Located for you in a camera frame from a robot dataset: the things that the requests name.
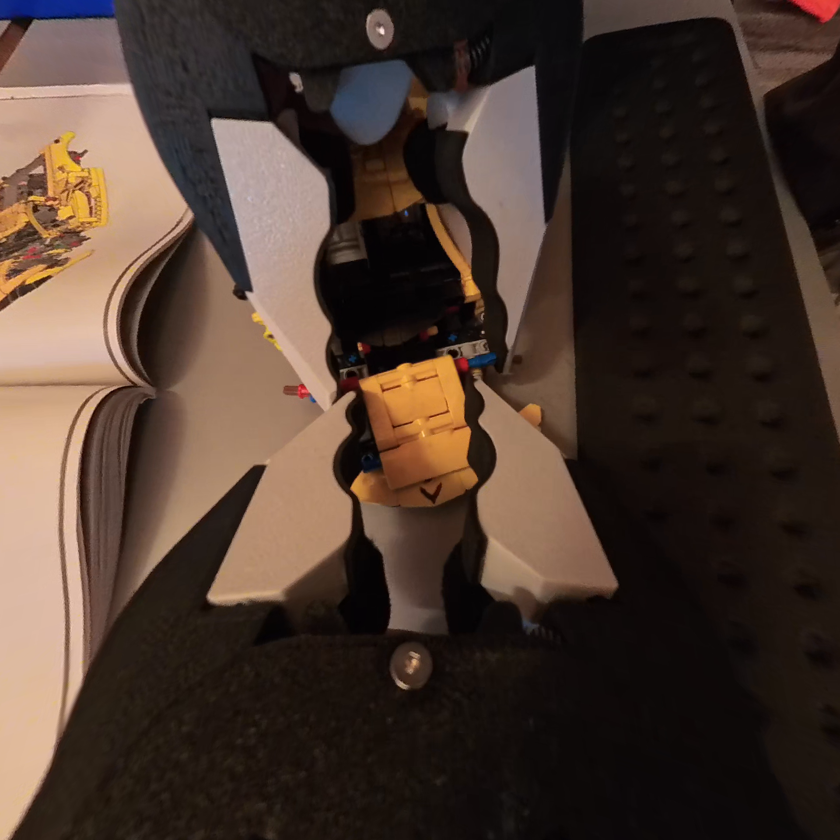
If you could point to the open instruction booklet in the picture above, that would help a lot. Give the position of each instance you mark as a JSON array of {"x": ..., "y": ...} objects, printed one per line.
[{"x": 39, "y": 459}]

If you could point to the black dotted rubber mat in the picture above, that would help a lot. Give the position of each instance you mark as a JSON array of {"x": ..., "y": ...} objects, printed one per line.
[{"x": 689, "y": 328}]

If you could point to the yellow brick model car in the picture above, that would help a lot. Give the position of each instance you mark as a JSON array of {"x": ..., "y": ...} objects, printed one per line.
[{"x": 380, "y": 190}]

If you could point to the yellow brick hood panel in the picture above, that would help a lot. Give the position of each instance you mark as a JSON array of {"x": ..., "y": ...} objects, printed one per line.
[{"x": 413, "y": 407}]

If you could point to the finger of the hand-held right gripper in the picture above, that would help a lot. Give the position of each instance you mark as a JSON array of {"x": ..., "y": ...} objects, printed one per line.
[
  {"x": 275, "y": 210},
  {"x": 518, "y": 197}
]

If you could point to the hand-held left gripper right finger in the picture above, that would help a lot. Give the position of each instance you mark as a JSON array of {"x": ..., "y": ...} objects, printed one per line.
[{"x": 544, "y": 525}]

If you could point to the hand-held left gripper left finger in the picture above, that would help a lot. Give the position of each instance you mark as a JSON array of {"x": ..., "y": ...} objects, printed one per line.
[{"x": 275, "y": 544}]

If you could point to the small red piece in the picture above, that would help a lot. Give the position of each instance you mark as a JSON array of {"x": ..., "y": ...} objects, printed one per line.
[{"x": 820, "y": 8}]

